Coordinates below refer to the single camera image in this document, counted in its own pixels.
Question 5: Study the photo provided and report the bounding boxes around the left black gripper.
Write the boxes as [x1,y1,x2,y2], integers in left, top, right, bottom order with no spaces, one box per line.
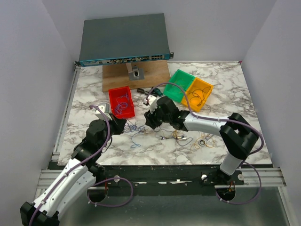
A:
[99,113,127,150]

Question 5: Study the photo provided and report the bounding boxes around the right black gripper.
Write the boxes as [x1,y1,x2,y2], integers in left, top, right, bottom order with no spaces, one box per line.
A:
[144,104,171,130]

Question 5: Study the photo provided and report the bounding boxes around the blue purple wires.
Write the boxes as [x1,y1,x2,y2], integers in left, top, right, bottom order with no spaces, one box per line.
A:
[123,121,189,149]

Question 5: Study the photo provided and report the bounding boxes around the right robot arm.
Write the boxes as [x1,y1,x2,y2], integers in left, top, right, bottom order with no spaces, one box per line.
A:
[143,96,264,185]

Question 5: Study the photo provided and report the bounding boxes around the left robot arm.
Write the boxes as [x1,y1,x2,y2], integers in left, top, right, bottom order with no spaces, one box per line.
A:
[20,118,126,226]

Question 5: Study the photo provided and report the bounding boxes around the red plastic bin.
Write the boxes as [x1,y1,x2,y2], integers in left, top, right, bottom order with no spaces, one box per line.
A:
[108,86,135,119]

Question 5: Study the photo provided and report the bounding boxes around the black cylindrical bit holder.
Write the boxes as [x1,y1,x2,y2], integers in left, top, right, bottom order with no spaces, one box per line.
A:
[144,91,152,96]

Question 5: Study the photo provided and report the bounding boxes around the black metal socket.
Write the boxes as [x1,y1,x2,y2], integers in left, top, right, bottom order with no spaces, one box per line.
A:
[136,88,145,94]

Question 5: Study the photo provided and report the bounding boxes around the small open-end wrench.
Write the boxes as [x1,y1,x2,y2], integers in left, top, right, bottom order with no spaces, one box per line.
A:
[159,135,187,141]

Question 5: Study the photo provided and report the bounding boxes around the green plastic bin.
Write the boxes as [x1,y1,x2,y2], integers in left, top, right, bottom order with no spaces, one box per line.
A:
[163,69,195,103]

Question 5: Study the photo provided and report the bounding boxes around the wooden board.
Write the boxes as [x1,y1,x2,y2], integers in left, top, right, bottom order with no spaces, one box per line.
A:
[103,60,171,92]

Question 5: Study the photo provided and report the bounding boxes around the ratchet wrench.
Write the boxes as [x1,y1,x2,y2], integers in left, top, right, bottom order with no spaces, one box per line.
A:
[198,134,215,148]

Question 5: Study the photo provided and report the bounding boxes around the yellow plastic bin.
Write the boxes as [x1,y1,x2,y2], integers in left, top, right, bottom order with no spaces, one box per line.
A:
[179,77,214,112]

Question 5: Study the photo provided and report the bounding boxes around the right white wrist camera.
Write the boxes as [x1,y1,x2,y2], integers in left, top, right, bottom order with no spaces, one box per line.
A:
[143,95,158,113]

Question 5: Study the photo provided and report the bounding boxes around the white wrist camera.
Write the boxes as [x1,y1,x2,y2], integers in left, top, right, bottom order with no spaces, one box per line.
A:
[143,95,158,113]
[95,103,111,121]

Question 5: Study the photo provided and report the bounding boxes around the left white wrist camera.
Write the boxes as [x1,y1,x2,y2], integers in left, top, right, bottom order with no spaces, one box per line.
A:
[95,103,111,121]

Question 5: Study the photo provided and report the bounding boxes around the green handled screwdriver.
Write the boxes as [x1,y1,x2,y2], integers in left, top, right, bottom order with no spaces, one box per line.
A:
[150,88,163,97]

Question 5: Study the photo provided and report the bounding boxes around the grey metal bracket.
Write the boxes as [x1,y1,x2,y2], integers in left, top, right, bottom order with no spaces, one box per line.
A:
[126,63,144,81]

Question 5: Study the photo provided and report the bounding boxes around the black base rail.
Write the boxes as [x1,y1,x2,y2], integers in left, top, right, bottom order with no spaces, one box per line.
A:
[87,165,244,201]

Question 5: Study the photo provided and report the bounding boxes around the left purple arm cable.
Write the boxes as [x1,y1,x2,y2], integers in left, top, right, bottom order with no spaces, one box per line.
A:
[28,105,135,226]

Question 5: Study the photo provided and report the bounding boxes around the grey network switch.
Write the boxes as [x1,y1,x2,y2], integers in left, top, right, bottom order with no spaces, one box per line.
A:
[76,13,174,67]

